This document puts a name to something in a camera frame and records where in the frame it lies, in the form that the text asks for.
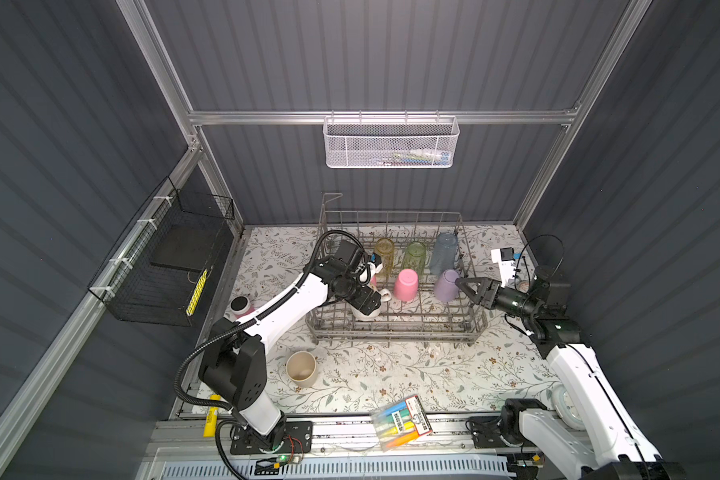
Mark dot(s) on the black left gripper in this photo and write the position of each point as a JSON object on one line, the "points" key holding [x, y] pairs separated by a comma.
{"points": [[366, 292]]}

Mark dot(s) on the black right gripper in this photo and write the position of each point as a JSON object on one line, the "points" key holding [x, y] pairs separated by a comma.
{"points": [[489, 297]]}

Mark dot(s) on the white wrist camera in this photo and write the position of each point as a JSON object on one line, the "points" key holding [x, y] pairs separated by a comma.
{"points": [[506, 260], [375, 264]]}

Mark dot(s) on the yellow glass tumbler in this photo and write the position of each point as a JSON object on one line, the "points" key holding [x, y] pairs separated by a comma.
{"points": [[385, 248]]}

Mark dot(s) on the purple cup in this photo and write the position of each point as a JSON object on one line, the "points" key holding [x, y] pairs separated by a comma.
{"points": [[445, 289]]}

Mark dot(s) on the white mug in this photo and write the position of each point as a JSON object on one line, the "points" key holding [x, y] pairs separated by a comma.
{"points": [[378, 299]]}

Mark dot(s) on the yellow highlighter in basket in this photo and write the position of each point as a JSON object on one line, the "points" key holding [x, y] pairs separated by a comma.
{"points": [[196, 295]]}

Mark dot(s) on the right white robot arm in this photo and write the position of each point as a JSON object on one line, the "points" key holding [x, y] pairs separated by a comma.
{"points": [[618, 449]]}

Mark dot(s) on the grey wire dish rack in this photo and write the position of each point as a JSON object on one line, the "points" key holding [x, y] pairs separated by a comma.
{"points": [[425, 319]]}

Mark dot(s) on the white mesh wall basket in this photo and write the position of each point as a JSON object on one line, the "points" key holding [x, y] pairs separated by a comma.
{"points": [[390, 142]]}

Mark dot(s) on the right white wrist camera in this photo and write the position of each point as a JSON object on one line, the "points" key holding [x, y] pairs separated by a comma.
{"points": [[506, 260]]}

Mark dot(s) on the beige cup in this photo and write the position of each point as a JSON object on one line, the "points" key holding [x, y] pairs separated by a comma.
{"points": [[301, 368]]}

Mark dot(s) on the pink tape roll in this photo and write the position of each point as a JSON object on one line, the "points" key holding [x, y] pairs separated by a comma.
{"points": [[241, 306]]}

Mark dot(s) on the white round clock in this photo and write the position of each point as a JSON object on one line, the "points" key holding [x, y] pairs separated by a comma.
{"points": [[565, 409]]}

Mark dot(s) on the yellow marker on rail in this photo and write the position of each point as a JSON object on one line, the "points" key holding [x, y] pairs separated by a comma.
{"points": [[211, 421]]}

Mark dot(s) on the highlighter marker pack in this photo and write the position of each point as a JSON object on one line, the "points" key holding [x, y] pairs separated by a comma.
{"points": [[401, 423]]}

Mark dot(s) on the green glass tumbler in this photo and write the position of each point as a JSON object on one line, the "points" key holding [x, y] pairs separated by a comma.
{"points": [[415, 257]]}

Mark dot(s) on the blue plastic tumbler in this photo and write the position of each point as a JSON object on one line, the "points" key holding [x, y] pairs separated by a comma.
{"points": [[444, 254]]}

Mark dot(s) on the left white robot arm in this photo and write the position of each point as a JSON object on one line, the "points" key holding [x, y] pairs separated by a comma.
{"points": [[234, 364]]}

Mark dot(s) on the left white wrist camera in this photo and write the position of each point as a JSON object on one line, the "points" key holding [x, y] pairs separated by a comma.
{"points": [[375, 264]]}

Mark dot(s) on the black wire wall basket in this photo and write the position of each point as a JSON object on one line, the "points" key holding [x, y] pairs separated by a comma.
{"points": [[150, 279]]}

